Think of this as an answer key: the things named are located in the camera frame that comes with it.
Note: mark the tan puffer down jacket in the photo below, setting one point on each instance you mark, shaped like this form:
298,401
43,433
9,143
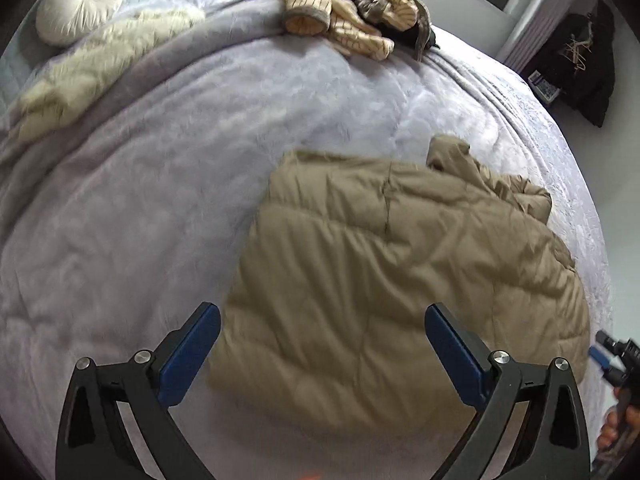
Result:
324,321

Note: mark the black hanging garment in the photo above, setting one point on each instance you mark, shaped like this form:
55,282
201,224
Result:
576,64

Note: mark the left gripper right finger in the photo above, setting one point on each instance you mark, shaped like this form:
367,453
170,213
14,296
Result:
552,442

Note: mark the light blue quilted headboard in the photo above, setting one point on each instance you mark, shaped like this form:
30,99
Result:
24,53

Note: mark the grey window curtain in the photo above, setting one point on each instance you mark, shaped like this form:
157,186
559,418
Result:
535,20

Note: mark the right hand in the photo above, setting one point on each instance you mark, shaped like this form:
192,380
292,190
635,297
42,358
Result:
609,433

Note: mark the lavender quilted bedspread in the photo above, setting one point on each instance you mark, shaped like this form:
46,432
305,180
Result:
114,230

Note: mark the beige striped garment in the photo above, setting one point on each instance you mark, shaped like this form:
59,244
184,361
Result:
364,27

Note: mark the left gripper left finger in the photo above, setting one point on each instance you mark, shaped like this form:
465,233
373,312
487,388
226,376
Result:
92,439

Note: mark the cream fluffy blanket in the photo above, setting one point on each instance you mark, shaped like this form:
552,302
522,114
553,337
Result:
68,87

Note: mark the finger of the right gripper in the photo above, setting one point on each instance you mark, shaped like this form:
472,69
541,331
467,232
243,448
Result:
612,374
627,351

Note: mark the round white cushion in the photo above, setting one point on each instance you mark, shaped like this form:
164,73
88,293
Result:
60,23

